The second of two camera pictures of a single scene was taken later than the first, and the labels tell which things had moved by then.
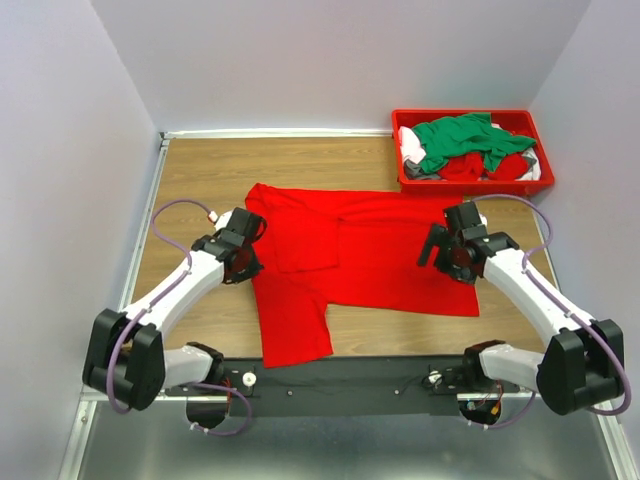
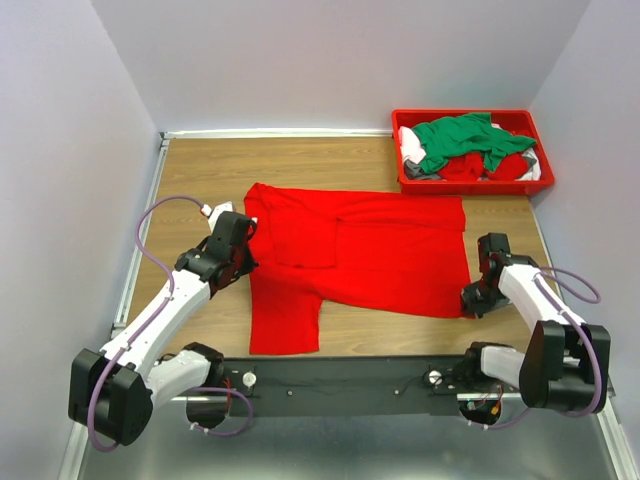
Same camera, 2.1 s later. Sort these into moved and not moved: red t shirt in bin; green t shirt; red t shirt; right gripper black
Moved: right gripper black
Not moved: red t shirt; red t shirt in bin; green t shirt
